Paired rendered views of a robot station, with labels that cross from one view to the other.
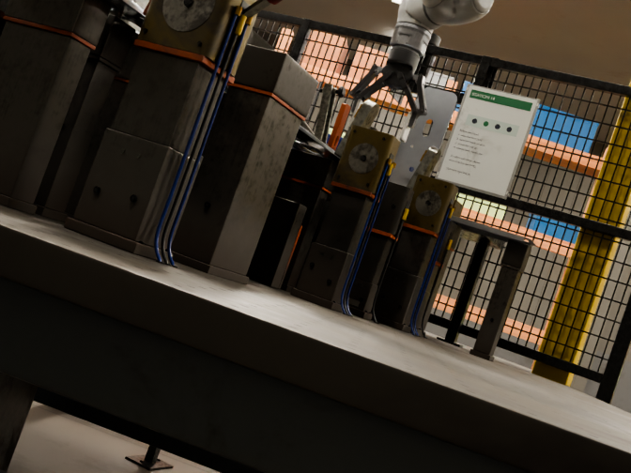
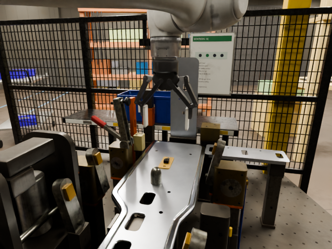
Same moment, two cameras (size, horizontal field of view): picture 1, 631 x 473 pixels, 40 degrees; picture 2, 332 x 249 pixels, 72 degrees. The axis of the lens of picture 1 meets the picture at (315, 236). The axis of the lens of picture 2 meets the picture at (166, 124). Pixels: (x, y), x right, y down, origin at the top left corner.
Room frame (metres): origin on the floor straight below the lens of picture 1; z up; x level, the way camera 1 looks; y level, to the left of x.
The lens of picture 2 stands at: (1.41, 0.08, 1.35)
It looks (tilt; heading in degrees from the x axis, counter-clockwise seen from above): 17 degrees down; 349
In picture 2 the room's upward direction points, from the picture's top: straight up
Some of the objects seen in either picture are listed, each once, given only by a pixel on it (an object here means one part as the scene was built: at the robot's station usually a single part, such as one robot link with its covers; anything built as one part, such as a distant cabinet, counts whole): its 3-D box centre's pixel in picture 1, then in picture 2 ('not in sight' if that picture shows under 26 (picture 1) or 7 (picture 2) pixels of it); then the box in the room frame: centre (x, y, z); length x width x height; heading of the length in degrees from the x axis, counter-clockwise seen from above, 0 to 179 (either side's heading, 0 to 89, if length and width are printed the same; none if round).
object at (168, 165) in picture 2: not in sight; (166, 161); (2.10, -0.06, 1.01); 0.08 x 0.04 x 0.01; 155
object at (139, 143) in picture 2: not in sight; (140, 177); (2.22, 0.02, 0.88); 0.04 x 0.04 x 0.37; 65
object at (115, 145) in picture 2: not in sight; (119, 188); (2.17, 0.10, 0.87); 0.10 x 0.07 x 0.35; 65
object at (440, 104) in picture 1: (418, 147); (184, 99); (2.33, -0.18, 1.17); 0.12 x 0.01 x 0.34; 65
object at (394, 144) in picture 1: (352, 221); not in sight; (1.65, -0.06, 0.87); 0.12 x 0.07 x 0.35; 65
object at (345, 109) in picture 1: (315, 194); (134, 158); (2.26, 0.04, 0.95); 0.03 x 0.01 x 0.50; 155
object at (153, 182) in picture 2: not in sight; (155, 177); (1.98, 0.00, 1.02); 0.03 x 0.03 x 0.07
